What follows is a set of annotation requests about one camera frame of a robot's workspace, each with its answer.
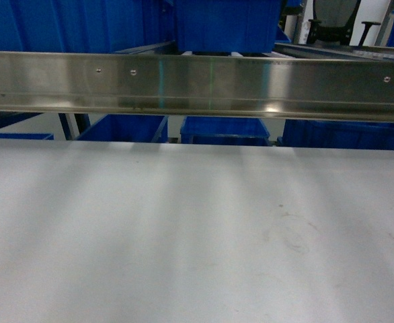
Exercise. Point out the blue bin lower middle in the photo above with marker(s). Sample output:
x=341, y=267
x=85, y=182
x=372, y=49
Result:
x=209, y=130

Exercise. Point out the blue bin lower left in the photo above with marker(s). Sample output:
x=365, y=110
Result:
x=128, y=128

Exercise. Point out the blue bin lower right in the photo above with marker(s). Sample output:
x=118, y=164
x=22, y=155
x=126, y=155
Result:
x=338, y=135

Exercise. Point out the black office chair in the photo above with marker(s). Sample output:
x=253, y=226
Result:
x=333, y=21

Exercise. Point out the blue bin upper left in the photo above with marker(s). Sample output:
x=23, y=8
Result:
x=84, y=26

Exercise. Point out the stainless steel shelf rail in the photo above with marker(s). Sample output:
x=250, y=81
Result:
x=351, y=83

